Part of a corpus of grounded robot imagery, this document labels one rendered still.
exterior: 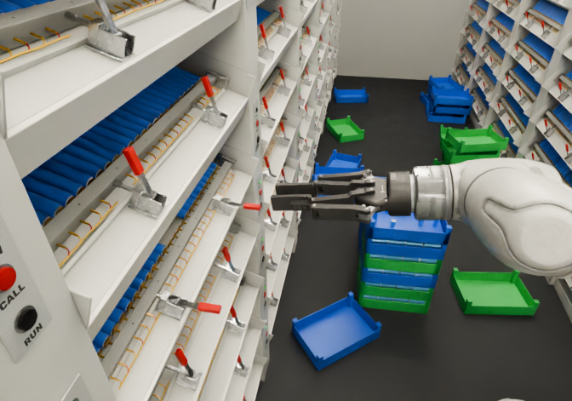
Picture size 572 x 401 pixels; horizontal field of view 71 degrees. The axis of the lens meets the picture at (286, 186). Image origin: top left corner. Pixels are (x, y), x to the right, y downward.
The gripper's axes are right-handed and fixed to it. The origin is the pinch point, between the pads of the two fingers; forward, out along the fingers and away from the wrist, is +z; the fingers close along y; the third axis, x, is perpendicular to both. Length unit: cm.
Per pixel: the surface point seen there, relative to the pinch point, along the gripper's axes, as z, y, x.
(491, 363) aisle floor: -54, -47, 111
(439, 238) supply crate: -35, -66, 65
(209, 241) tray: 17.0, 3.0, 7.8
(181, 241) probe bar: 19.4, 8.0, 3.7
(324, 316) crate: 11, -57, 100
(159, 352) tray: 16.1, 26.9, 8.4
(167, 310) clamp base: 17.4, 20.6, 7.0
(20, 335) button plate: 10.3, 43.3, -17.1
